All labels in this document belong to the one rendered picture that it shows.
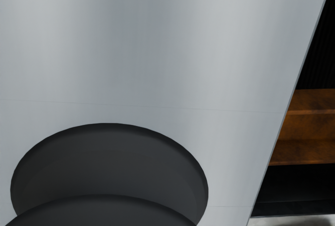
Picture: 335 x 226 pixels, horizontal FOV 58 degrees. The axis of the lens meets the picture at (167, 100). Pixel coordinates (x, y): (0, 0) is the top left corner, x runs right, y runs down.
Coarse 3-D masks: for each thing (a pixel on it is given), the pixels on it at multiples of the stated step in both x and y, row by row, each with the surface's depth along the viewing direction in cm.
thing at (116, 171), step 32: (64, 160) 6; (96, 160) 5; (128, 160) 6; (32, 192) 6; (64, 192) 6; (96, 192) 5; (128, 192) 6; (160, 192) 6; (192, 192) 6; (32, 224) 4; (64, 224) 4; (96, 224) 4; (128, 224) 4; (160, 224) 5; (192, 224) 5
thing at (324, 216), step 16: (256, 208) 51; (272, 208) 51; (288, 208) 51; (304, 208) 51; (320, 208) 51; (256, 224) 50; (272, 224) 50; (288, 224) 50; (304, 224) 50; (320, 224) 51
